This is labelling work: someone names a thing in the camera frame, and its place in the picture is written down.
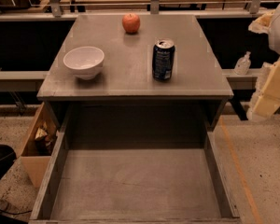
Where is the grey top drawer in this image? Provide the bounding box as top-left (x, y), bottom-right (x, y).
top-left (29, 105), bottom-right (241, 224)

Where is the white ceramic bowl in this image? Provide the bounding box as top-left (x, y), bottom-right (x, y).
top-left (63, 46), bottom-right (105, 80)

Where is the grey drawer cabinet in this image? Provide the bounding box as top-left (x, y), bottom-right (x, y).
top-left (37, 14), bottom-right (232, 129)

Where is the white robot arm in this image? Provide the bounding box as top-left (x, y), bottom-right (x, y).
top-left (246, 4), bottom-right (280, 121)

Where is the black floor cable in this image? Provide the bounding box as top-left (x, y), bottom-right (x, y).
top-left (0, 204), bottom-right (34, 217)

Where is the wooden crate with trash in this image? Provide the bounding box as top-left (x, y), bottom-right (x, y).
top-left (20, 104), bottom-right (57, 188)

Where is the dark blue soda can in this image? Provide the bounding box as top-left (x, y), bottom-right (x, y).
top-left (152, 38), bottom-right (175, 81)

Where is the red apple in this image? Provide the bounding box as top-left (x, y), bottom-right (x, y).
top-left (122, 13), bottom-right (140, 34)

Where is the clear sanitizer pump bottle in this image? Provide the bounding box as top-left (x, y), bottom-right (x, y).
top-left (234, 51), bottom-right (251, 76)

